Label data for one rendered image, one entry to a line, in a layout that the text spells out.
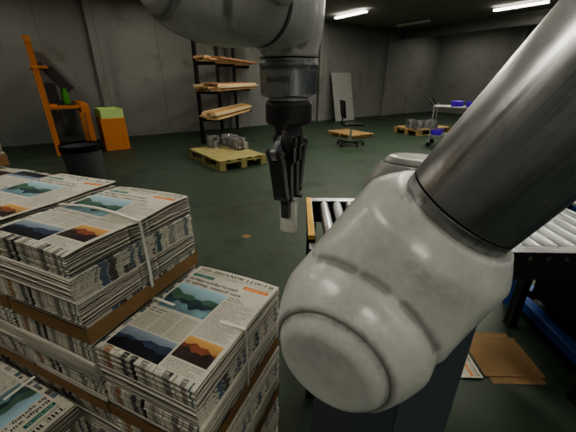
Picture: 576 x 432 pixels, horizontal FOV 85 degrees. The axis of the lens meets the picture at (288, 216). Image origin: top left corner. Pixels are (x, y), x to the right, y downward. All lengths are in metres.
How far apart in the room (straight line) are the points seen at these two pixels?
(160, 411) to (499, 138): 0.79
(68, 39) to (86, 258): 8.65
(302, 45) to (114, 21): 9.01
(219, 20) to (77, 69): 8.95
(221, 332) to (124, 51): 8.87
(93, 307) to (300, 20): 0.69
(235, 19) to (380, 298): 0.29
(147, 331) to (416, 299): 0.69
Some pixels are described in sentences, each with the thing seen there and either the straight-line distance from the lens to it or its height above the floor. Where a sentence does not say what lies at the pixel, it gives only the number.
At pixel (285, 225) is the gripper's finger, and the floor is 1.13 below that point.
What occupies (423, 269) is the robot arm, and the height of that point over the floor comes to 1.25.
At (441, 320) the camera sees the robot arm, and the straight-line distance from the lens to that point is 0.28.
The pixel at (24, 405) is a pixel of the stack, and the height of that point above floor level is 0.60.
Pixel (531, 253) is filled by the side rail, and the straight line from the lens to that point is 1.45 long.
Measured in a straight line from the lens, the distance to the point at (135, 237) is 0.86.
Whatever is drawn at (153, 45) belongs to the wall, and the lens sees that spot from 9.53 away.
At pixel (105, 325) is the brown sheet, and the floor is 0.86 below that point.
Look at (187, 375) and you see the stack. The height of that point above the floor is 0.83.
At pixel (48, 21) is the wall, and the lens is 9.35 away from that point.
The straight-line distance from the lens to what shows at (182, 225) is 0.97.
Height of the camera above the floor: 1.38
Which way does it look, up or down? 24 degrees down
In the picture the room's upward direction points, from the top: straight up
